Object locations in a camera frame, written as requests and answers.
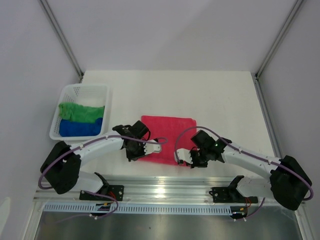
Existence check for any pink microfiber towel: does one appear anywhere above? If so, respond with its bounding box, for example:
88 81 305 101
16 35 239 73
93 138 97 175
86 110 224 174
139 115 197 166

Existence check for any blue microfiber towel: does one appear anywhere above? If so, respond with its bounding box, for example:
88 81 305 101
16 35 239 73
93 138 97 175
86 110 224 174
59 117 103 137

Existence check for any green microfiber towel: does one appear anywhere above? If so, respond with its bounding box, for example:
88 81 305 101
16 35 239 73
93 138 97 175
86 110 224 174
58 102 105 124

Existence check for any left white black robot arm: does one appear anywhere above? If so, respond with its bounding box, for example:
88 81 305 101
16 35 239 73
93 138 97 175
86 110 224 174
38 120 151 200

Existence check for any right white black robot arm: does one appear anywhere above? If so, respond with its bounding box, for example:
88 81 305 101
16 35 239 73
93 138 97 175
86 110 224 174
190 130 314 211

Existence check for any white plastic basket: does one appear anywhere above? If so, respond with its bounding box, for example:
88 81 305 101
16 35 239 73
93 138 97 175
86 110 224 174
49 83 112 142

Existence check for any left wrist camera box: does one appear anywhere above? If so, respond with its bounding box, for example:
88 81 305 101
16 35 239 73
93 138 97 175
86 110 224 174
143 140 162 155

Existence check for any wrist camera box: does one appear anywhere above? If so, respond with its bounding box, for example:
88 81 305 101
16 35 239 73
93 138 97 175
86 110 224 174
174 148 193 165
143 140 162 155

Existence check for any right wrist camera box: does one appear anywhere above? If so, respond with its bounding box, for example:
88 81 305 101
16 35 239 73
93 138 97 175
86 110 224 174
174 148 193 165

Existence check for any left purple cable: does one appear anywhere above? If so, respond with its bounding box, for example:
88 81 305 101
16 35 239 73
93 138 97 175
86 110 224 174
37 136 169 223

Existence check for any purple cable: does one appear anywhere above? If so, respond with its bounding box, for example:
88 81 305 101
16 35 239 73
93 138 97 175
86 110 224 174
173 126 315 221
37 136 169 223

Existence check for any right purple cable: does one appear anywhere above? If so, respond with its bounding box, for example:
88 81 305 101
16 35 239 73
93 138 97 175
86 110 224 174
173 126 315 221

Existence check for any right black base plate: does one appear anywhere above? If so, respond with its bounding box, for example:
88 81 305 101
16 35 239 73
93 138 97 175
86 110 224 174
208 187 258 204

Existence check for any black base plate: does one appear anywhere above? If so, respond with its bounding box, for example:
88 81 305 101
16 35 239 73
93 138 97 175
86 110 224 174
208 187 258 204
79 185 125 202

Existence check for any aluminium extrusion rail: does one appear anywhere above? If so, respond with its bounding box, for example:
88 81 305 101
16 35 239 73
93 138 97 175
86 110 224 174
33 174 233 205

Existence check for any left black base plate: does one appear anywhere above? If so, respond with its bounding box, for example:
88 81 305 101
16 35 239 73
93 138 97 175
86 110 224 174
79 185 125 202

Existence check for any white slotted cable duct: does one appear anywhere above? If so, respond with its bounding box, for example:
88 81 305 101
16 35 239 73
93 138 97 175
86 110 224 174
43 202 232 216

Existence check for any right aluminium frame post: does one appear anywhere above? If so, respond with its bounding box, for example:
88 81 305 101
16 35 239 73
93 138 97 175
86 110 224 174
254 0 307 78

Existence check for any aluminium frame post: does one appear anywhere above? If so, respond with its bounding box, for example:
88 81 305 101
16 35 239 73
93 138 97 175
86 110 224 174
38 0 84 83
254 0 307 78

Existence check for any left aluminium frame post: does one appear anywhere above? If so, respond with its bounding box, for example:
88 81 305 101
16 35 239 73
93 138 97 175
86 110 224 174
38 0 84 83

